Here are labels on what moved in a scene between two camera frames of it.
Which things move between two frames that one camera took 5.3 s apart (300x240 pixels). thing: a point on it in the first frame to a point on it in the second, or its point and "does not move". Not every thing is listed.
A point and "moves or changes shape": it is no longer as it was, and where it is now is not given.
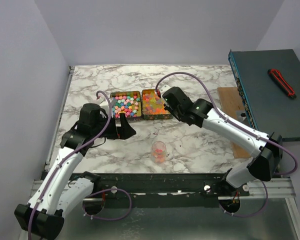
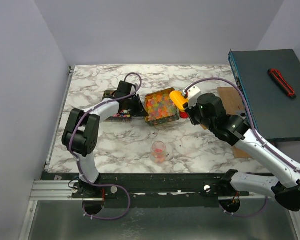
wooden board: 231,101 does not move
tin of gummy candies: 153,106 moves or changes shape
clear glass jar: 158,152 does not move
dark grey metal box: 271,110 does not move
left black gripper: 126,130 to 140,111
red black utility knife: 282,82 does not move
